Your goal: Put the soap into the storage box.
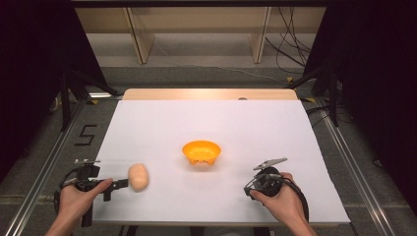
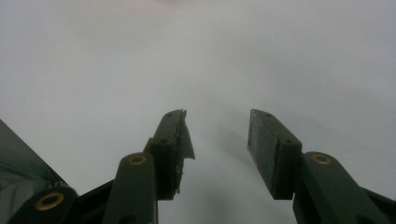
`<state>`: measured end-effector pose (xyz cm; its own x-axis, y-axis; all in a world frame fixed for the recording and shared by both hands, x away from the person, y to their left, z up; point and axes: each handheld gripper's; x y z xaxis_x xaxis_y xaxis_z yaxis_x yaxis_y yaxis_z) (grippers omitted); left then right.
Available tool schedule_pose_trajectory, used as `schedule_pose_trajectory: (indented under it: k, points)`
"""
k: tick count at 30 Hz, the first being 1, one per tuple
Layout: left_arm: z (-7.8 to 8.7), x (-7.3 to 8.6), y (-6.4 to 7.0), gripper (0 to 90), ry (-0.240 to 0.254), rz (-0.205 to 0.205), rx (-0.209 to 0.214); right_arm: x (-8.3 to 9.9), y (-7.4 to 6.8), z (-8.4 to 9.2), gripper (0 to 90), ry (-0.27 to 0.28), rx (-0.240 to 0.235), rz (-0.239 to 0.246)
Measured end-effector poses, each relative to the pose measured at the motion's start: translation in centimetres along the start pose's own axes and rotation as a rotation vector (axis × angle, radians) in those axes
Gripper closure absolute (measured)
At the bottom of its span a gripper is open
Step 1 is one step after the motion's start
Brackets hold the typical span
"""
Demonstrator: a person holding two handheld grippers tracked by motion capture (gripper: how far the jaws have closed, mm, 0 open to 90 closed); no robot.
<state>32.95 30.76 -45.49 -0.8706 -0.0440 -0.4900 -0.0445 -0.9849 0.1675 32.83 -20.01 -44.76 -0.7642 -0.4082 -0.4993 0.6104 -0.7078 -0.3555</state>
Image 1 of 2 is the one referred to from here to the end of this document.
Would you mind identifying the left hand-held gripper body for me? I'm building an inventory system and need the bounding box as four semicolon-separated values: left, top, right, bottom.
74;158;114;228

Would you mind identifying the black curtain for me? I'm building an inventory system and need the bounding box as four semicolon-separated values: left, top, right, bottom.
302;0;417;217
0;0;110;185

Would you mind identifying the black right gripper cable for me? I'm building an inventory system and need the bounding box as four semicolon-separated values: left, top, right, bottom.
282;178;311;223

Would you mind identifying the orange plastic bowl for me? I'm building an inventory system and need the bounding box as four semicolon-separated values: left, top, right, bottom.
181;140;222;166

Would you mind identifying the black metal stand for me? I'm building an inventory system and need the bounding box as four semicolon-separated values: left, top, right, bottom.
59;69;123;133
289;63;340;128

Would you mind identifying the white paper sheet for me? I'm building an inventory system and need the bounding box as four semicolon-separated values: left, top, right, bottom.
91;99;351;226

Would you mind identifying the black floor cable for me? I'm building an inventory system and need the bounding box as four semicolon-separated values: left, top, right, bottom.
306;103;331;128

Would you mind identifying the bundle of black cables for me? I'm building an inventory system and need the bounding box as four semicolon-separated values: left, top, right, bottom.
265;6;313;76

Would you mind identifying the person's left hand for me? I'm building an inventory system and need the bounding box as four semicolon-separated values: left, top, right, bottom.
57;178;114;228

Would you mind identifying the thin white cable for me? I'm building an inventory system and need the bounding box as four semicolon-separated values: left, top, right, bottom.
152;41;290;85

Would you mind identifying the metal floor rail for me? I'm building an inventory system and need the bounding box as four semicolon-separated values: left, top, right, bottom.
3;97;89;236
315;97;398;236

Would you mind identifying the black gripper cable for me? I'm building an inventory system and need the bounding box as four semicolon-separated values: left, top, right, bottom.
282;178;311;223
53;168;80;215

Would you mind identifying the beige potato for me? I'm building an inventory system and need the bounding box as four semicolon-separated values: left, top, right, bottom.
127;162;150;193

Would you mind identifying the light wooden table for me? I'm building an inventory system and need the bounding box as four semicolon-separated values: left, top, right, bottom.
121;88;299;101

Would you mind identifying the light wooden shelf frame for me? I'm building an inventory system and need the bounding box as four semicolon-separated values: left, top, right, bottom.
74;6;328;66

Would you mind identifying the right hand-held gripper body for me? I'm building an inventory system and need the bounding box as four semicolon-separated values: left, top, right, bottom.
243;157;289;200

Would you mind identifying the person's right hand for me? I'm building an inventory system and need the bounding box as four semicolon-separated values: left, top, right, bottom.
250;172;308;228

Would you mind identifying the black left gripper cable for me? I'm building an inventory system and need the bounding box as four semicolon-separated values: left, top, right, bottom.
53;168;80;215

